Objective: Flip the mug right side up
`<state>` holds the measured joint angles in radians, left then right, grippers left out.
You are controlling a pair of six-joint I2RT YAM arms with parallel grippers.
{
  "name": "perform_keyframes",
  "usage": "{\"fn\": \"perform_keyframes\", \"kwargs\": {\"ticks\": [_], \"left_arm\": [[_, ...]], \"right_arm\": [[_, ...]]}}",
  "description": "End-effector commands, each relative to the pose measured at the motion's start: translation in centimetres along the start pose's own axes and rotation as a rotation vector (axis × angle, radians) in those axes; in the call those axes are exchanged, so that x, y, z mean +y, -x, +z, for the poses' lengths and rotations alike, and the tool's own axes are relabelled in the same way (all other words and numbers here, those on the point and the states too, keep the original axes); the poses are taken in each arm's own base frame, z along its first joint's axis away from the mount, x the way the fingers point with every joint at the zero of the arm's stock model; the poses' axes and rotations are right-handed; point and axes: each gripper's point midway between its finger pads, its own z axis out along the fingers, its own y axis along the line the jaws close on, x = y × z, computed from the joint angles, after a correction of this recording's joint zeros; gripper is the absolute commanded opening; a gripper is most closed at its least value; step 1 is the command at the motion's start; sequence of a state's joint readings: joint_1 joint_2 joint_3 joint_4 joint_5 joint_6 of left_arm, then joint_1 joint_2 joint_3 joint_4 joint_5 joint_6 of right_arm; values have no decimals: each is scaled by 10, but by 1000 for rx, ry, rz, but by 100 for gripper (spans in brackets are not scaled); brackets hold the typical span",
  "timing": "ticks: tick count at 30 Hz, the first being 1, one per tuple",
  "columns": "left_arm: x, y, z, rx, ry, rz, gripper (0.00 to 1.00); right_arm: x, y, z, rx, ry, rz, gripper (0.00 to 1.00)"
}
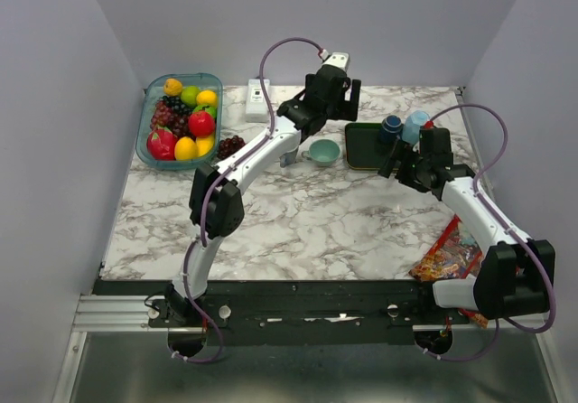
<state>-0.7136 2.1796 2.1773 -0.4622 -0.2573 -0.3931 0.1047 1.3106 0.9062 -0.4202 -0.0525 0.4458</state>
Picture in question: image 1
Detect aluminium frame rail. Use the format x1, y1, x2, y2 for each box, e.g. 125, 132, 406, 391
54, 295, 556, 402

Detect blue-red snack packet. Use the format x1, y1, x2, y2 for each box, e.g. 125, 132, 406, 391
460, 309, 489, 329

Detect grapes in bin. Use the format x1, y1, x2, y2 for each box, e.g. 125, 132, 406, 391
150, 96, 192, 138

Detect light blue mug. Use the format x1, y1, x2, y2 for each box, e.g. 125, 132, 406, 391
401, 110, 430, 145

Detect yellow lemon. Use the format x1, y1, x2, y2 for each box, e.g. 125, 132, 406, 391
195, 135, 215, 157

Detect grey-blue mug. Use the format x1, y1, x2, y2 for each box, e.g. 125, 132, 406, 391
279, 147, 299, 168

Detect yellow mango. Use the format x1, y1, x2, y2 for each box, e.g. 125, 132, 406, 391
196, 89, 219, 108

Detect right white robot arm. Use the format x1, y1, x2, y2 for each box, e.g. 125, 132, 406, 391
378, 127, 555, 323

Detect red apple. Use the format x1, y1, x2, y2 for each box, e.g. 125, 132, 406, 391
188, 110, 216, 137

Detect teal green cup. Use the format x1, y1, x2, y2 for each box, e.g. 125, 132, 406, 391
302, 139, 340, 167

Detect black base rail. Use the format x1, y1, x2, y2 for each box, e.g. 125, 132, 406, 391
93, 279, 468, 355

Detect dark blue mug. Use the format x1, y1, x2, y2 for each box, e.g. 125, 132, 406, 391
378, 115, 403, 144

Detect small yellow-brown fruit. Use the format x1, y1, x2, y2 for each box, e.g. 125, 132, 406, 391
163, 78, 183, 97

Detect dark green tray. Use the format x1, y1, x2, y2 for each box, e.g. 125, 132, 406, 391
344, 123, 387, 171

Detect white rectangular device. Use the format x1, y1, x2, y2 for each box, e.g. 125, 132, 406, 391
245, 79, 270, 124

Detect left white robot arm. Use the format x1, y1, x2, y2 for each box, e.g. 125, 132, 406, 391
164, 65, 361, 326

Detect teal plastic fruit bin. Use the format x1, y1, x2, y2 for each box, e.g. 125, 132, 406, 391
135, 73, 223, 171

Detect dark red grape bunch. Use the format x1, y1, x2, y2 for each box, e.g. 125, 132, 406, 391
217, 136, 245, 160

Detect pink dragon fruit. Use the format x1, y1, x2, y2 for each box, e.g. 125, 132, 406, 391
146, 127, 178, 161

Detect red snack packet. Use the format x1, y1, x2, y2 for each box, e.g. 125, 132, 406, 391
408, 215, 484, 282

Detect orange fruit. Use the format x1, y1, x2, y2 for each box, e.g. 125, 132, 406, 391
173, 136, 199, 161

